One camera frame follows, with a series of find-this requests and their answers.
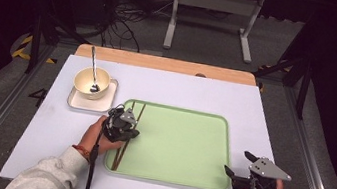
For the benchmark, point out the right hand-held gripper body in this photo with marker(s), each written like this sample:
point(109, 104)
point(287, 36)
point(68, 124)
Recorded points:
point(266, 168)

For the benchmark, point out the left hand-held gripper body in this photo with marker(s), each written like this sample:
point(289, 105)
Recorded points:
point(129, 116)

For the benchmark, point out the white square plate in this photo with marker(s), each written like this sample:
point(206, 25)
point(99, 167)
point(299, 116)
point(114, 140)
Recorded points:
point(90, 104)

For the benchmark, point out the light green tray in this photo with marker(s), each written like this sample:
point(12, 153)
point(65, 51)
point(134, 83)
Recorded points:
point(179, 146)

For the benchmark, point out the cream bowl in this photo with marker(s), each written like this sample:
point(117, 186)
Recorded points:
point(84, 82)

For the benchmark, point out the metal spoon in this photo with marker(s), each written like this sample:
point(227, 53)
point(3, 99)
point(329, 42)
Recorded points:
point(93, 69)

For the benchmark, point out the person's left hand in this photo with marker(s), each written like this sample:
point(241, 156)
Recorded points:
point(92, 137)

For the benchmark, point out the grey metal stand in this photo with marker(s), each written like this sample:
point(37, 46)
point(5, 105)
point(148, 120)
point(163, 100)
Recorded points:
point(217, 2)

